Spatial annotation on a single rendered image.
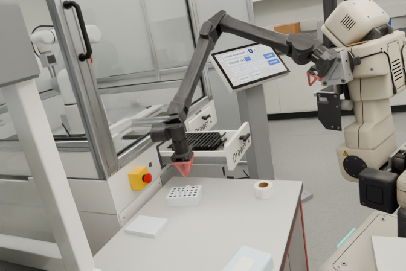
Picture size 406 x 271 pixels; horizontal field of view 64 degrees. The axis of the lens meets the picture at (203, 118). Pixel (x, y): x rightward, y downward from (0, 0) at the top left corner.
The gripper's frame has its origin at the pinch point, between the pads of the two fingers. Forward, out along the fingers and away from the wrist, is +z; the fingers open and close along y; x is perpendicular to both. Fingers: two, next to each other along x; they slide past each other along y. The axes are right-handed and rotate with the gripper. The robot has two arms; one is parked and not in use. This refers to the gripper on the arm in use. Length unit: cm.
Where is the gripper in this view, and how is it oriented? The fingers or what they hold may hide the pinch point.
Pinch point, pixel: (186, 172)
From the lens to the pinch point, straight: 128.1
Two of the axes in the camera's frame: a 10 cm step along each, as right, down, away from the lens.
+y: -2.1, 3.1, -9.3
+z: 1.9, 9.4, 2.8
